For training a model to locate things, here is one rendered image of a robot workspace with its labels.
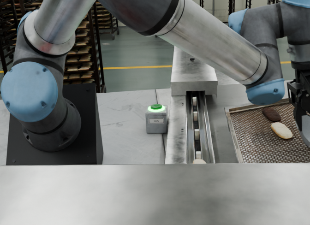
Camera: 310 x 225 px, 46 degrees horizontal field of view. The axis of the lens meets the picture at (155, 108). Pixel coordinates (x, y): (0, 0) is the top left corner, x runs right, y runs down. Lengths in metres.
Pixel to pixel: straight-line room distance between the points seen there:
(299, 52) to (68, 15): 0.48
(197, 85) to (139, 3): 0.94
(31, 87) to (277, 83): 0.50
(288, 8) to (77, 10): 0.43
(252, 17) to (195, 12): 0.27
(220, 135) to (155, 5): 0.76
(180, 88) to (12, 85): 0.76
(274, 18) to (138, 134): 0.62
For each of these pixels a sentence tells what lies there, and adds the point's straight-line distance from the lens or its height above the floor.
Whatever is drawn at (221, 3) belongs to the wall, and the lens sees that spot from 7.99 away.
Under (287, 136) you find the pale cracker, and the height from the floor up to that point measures 0.92.
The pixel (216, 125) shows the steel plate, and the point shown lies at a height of 0.82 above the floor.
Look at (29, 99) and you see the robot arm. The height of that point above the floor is 1.10.
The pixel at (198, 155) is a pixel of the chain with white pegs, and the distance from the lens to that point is 1.01.
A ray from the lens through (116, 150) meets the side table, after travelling 1.15.
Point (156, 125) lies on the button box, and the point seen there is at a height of 0.85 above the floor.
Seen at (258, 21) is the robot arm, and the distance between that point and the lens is 0.82.
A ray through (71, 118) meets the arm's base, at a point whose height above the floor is 1.00.
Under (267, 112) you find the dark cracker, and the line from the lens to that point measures 1.15.
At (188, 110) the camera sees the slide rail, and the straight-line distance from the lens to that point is 1.33.
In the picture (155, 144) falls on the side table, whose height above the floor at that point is 0.82.
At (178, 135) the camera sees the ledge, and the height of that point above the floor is 0.86.
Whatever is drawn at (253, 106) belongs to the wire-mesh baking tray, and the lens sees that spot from 1.21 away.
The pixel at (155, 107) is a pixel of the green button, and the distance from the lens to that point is 1.22.
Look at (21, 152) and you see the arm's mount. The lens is 1.02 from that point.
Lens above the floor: 1.36
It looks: 22 degrees down
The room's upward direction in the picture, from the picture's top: 3 degrees counter-clockwise
